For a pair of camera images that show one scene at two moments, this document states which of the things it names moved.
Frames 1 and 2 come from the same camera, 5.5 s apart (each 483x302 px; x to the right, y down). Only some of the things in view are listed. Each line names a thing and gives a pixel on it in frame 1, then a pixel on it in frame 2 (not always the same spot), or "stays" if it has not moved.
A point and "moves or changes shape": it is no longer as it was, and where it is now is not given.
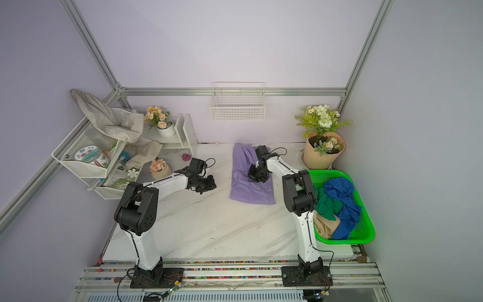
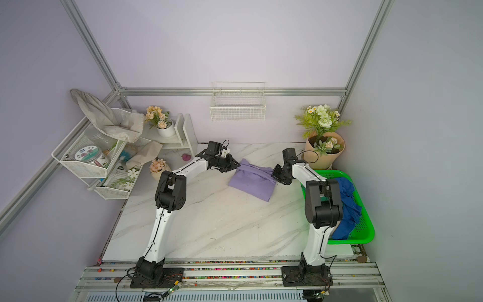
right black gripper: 252,175 to 275,175
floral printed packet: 121,177 stays
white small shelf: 184,136 stays
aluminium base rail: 228,279 stays
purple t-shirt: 243,188 moves or changes shape
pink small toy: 186,157 stays
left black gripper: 212,184 to 231,164
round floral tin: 92,153 stays
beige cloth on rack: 148,153 stays
